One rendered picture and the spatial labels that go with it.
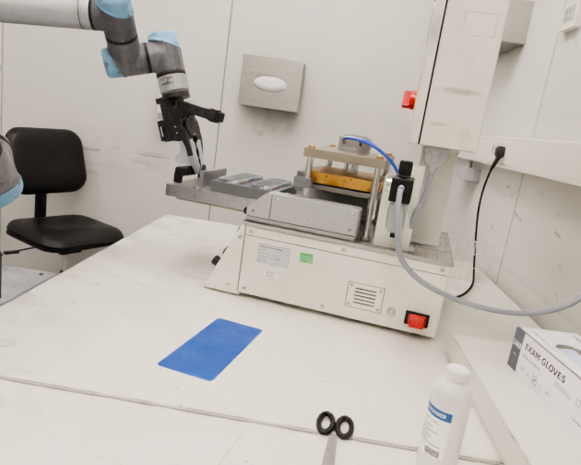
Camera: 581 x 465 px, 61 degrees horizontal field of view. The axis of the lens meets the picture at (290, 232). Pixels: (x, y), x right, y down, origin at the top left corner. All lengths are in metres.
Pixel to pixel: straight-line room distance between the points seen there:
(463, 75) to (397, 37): 1.69
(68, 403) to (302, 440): 0.32
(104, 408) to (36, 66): 2.52
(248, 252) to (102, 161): 1.91
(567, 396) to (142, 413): 0.60
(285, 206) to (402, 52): 1.74
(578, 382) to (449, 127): 0.51
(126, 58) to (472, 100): 0.80
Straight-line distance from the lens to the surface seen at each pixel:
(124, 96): 2.88
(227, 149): 2.72
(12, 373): 0.85
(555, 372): 0.88
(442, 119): 1.04
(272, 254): 1.11
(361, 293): 1.09
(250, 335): 0.98
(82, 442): 0.70
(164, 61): 1.34
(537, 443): 0.79
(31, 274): 1.24
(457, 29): 1.06
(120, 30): 1.28
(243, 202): 1.17
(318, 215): 1.07
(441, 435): 0.69
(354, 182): 1.11
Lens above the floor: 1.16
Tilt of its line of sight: 13 degrees down
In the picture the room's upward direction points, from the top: 8 degrees clockwise
